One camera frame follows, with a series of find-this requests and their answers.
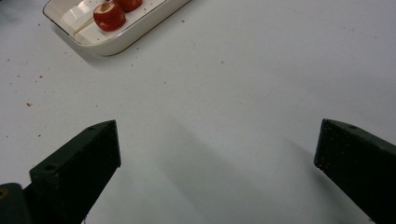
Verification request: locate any white rectangular tray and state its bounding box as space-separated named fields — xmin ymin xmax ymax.
xmin=42 ymin=0 xmax=191 ymax=57

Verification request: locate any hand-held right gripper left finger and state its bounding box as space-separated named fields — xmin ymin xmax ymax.
xmin=29 ymin=119 xmax=122 ymax=224

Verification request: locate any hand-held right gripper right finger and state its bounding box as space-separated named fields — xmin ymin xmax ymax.
xmin=313 ymin=118 xmax=396 ymax=224

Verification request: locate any thin wooden skewer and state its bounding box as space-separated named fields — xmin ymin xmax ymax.
xmin=72 ymin=17 xmax=96 ymax=36

